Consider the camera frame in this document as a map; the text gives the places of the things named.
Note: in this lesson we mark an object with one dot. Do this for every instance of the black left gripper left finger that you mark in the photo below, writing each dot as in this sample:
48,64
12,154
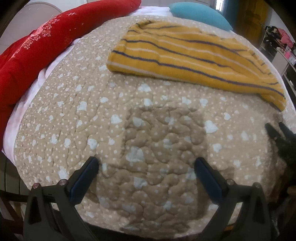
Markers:
51,212

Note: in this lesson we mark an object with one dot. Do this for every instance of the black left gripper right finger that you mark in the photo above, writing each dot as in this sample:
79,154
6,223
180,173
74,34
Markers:
242,212

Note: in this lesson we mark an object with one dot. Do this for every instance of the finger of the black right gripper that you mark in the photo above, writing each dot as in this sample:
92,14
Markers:
275,136
289,135

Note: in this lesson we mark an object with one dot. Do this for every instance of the yellow striped knit sweater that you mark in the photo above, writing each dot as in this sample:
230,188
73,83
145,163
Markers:
176,52

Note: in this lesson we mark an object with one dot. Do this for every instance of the pink clothes pile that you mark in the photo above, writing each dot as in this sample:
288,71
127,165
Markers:
285,39

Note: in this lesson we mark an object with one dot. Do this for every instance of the white shelf unit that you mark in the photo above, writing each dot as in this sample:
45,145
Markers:
280,55

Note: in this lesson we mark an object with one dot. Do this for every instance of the beige white-dotted quilt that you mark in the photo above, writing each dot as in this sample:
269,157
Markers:
147,133

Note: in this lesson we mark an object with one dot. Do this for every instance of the brown wooden door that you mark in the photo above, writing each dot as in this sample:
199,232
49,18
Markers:
251,18

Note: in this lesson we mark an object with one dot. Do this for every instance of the teal pillow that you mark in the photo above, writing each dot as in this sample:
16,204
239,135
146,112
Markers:
200,13

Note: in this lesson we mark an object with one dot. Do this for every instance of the red snowflake blanket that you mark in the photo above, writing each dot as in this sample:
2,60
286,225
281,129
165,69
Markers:
25,58

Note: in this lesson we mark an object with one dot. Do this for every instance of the white round headboard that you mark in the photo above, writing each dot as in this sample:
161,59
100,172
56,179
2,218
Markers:
29,18

